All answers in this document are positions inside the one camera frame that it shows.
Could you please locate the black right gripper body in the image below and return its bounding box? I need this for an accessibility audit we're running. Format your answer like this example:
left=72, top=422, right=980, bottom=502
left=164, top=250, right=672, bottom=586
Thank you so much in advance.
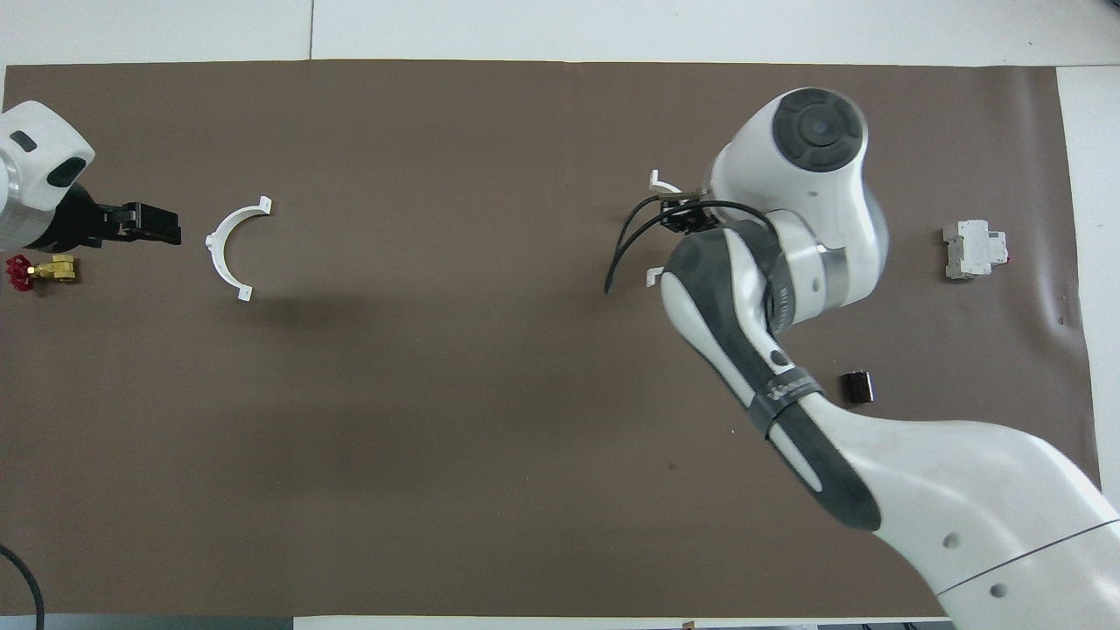
left=661, top=199, right=715, bottom=236

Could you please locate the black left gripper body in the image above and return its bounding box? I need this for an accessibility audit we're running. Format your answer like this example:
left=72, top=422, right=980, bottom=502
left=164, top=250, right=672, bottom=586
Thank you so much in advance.
left=44, top=184, right=146, bottom=251

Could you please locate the white half-ring pipe clamp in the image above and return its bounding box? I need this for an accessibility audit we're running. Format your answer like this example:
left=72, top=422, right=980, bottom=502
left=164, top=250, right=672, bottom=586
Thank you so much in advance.
left=205, top=196, right=273, bottom=303
left=645, top=170, right=701, bottom=289

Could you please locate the grey circuit breaker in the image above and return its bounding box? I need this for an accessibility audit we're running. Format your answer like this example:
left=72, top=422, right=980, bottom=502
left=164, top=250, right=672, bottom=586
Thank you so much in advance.
left=941, top=220, right=1009, bottom=282

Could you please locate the brown table mat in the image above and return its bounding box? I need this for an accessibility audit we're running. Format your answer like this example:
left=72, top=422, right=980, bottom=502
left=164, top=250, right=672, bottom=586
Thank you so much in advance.
left=0, top=59, right=1117, bottom=619

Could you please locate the brass valve red handle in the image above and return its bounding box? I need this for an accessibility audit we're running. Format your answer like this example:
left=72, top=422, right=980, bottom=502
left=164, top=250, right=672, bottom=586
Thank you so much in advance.
left=4, top=254, right=79, bottom=295

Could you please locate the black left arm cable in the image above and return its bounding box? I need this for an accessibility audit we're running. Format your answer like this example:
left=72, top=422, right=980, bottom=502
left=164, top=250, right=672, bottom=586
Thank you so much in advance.
left=0, top=542, right=46, bottom=630

